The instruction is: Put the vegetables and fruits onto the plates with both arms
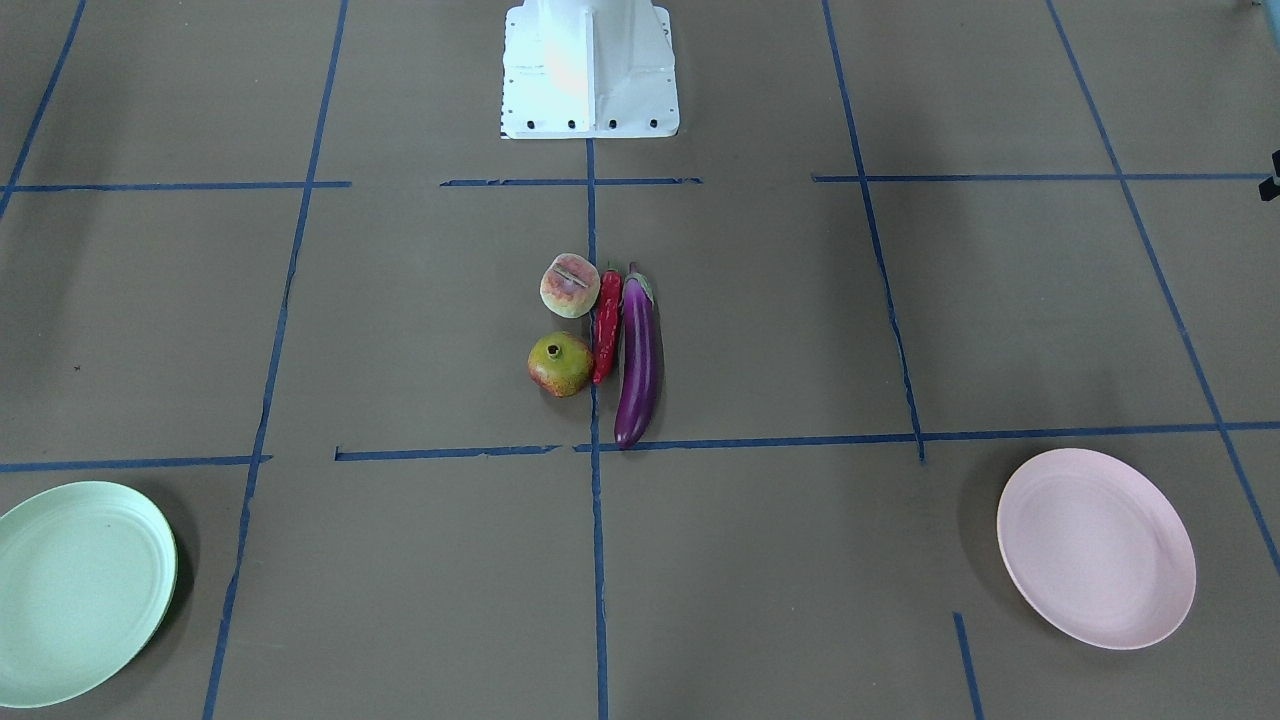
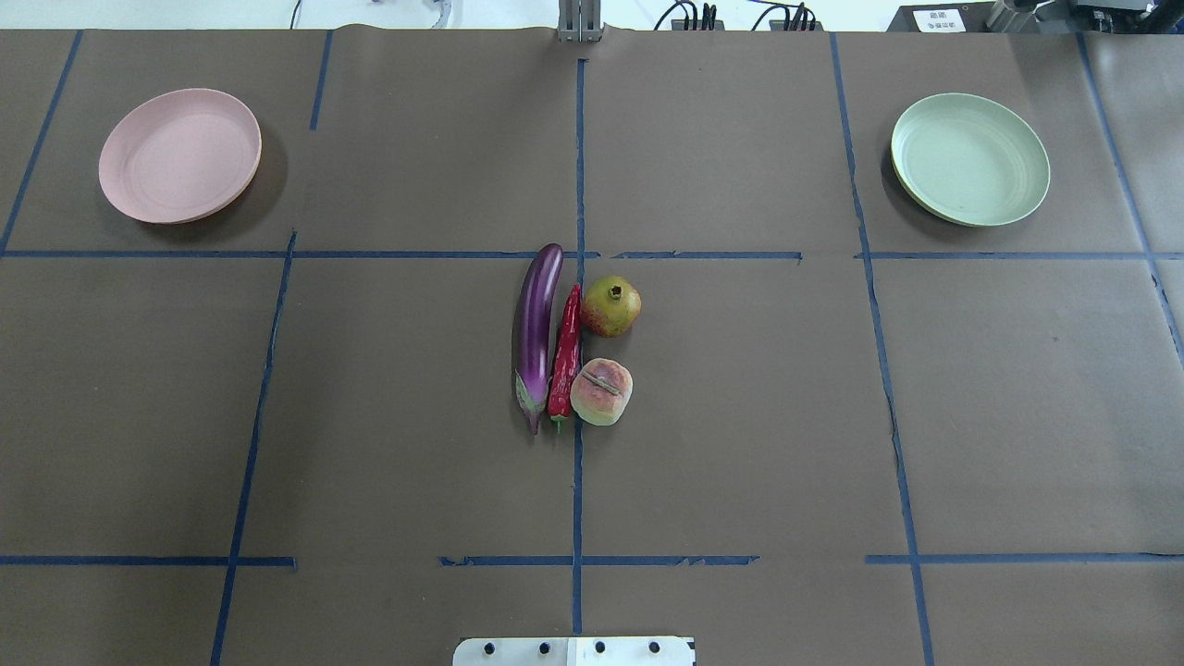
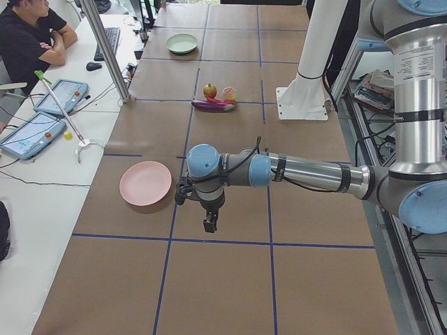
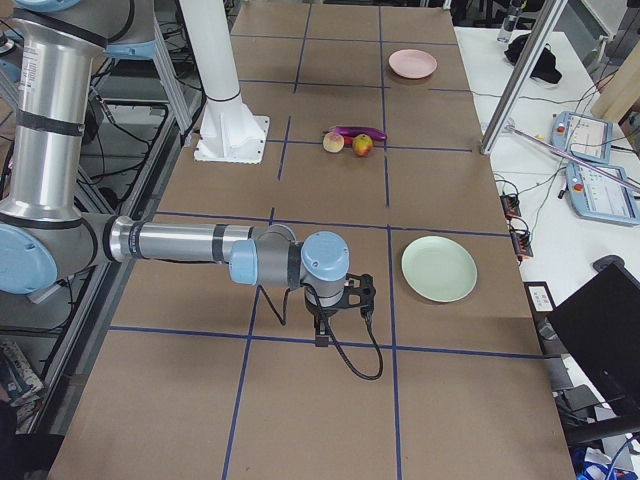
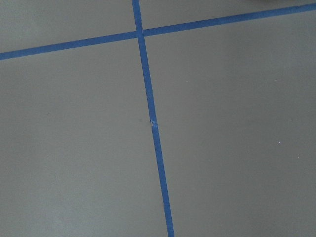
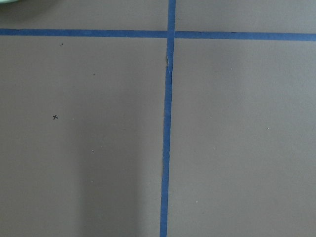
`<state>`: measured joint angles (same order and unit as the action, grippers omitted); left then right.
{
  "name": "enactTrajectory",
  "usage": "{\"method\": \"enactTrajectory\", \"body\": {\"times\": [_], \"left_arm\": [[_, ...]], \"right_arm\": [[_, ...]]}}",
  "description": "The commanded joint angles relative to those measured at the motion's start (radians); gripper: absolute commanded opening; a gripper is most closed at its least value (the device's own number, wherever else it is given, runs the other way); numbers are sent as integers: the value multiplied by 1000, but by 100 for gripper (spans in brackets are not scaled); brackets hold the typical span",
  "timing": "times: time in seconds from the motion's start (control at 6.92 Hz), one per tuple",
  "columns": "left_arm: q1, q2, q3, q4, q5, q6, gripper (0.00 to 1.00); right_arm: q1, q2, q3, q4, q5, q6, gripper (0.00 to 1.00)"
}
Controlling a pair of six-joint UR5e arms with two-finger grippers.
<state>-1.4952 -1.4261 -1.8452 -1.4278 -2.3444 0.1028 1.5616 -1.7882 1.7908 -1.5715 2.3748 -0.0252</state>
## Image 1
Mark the purple eggplant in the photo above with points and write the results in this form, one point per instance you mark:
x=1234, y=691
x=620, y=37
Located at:
x=642, y=359

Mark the red chili pepper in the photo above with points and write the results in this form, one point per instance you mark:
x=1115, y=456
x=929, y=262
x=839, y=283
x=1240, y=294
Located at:
x=607, y=323

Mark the pink peach fruit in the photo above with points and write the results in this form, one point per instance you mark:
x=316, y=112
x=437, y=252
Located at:
x=570, y=286

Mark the light pink plate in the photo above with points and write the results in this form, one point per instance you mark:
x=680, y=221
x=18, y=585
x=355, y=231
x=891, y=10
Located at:
x=1096, y=549

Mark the light green plate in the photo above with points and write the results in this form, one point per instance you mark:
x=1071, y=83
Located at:
x=88, y=572

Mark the black object at edge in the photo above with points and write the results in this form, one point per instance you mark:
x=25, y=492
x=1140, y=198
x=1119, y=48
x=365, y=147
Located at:
x=1268, y=189

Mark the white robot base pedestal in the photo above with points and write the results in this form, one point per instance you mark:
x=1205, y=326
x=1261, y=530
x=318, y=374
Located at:
x=588, y=69

